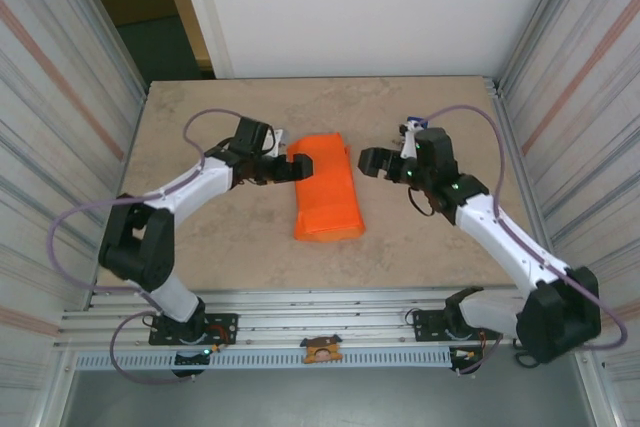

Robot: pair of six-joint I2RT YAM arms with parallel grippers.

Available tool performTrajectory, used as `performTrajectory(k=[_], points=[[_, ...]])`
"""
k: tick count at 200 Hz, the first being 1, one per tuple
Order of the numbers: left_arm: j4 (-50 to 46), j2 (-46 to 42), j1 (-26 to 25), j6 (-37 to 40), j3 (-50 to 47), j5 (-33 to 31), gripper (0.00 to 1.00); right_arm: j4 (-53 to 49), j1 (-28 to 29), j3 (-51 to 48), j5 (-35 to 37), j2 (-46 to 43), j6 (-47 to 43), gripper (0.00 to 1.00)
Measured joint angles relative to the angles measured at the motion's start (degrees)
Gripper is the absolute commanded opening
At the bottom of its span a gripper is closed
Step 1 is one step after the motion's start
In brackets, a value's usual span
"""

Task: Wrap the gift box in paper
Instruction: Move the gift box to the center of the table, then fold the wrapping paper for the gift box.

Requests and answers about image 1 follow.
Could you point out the orange wrapping paper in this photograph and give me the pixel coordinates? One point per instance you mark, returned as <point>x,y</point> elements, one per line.
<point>325,187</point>

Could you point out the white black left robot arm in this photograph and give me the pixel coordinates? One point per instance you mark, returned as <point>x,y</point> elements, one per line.
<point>200,179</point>

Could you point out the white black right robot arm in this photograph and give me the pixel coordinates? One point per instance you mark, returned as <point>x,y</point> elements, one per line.
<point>505,237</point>

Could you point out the black controller board green light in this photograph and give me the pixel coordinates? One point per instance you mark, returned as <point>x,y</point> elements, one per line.
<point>190,359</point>

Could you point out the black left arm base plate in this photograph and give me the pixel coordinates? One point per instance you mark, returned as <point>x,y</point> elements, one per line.
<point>225,327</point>

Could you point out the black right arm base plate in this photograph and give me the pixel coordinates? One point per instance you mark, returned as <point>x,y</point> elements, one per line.
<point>425,327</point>

